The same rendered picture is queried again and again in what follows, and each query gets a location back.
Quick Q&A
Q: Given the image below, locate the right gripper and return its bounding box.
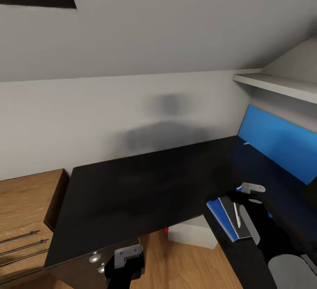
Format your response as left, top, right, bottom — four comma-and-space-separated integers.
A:
227, 189, 261, 203

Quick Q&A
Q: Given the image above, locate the pen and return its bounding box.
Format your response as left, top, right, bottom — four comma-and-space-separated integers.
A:
233, 202, 241, 227

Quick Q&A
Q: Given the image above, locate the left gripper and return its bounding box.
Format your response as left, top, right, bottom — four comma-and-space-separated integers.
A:
104, 253, 145, 289

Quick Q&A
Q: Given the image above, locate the notebook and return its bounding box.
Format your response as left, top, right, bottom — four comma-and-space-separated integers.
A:
218, 196, 251, 239

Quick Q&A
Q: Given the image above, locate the folder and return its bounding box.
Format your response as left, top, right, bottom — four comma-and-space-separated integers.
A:
206, 186, 272, 242

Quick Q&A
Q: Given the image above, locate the keyboard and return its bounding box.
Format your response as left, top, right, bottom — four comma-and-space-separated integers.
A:
301, 255, 317, 276

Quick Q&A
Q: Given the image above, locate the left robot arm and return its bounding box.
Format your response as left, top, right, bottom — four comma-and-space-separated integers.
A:
104, 244, 145, 289

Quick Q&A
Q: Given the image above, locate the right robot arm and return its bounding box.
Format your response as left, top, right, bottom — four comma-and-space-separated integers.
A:
227, 182, 317, 289

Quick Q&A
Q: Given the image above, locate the monitor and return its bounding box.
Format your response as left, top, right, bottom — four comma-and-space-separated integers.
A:
299, 176, 317, 251

